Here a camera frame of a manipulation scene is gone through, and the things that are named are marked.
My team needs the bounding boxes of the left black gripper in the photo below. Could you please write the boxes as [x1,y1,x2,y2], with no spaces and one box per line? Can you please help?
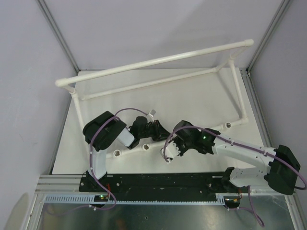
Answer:
[138,120,173,141]

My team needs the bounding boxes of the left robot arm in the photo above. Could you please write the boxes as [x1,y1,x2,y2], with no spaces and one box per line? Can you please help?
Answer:
[83,111,170,191]

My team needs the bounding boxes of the white PVC pipe frame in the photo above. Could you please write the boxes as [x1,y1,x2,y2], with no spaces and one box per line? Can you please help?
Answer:
[55,39,258,161]

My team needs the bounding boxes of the aluminium table frame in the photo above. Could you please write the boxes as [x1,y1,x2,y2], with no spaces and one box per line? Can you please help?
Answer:
[26,174,307,230]

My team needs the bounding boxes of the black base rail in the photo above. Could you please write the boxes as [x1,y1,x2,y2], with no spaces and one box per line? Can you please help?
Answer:
[61,172,251,201]

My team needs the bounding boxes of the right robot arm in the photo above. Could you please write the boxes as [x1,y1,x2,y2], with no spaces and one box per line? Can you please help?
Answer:
[162,120,300,195]

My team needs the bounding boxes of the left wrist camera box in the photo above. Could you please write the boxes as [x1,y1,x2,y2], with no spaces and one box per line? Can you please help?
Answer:
[148,109,156,118]

